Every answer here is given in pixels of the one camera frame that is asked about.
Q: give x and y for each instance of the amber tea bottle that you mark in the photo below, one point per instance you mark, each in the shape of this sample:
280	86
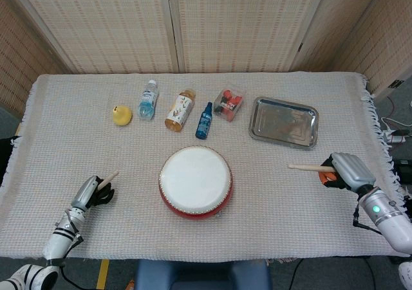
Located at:
179	111

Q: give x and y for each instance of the beige woven tablecloth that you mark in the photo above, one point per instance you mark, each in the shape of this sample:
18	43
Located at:
80	142

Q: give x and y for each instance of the woven bamboo screen panel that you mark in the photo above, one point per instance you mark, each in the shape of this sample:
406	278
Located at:
386	45
341	20
241	26
106	26
19	61

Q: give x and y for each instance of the red drum with white head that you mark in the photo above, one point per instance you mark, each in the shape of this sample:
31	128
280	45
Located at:
194	177

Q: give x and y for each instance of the black floor box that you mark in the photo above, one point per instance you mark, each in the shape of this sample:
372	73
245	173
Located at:
404	169

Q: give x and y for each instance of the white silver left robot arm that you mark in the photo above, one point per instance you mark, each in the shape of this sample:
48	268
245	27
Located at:
61	238

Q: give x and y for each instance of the orange-tipped silver right robot hand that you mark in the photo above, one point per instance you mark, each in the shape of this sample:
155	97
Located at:
352	171

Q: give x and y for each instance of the clear water bottle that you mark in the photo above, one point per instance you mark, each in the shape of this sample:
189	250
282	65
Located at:
148	103

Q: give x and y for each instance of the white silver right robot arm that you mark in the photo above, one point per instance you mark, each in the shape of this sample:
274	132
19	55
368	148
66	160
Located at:
392	225

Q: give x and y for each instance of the yellow toy pear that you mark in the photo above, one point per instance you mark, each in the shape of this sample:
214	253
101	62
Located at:
122	116

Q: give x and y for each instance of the black screen hinge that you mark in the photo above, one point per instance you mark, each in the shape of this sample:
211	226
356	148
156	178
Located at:
300	47

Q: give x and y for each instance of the stainless steel tray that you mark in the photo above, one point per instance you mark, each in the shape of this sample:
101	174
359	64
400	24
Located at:
283	123

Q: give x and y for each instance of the wooden drumstick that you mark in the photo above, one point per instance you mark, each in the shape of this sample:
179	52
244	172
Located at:
305	167
111	176

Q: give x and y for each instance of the black-fingered silver left robot hand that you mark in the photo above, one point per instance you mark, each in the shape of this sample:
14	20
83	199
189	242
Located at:
85	192

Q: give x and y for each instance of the small blue spray bottle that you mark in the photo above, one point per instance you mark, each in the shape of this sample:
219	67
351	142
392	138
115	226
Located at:
203	123

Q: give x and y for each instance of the clear box of red items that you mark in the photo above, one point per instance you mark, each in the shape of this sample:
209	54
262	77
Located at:
229	103

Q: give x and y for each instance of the white power strip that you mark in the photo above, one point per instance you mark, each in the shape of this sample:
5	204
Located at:
397	139

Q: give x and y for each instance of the black bulky object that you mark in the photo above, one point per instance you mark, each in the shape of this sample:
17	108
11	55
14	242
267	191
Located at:
4	158

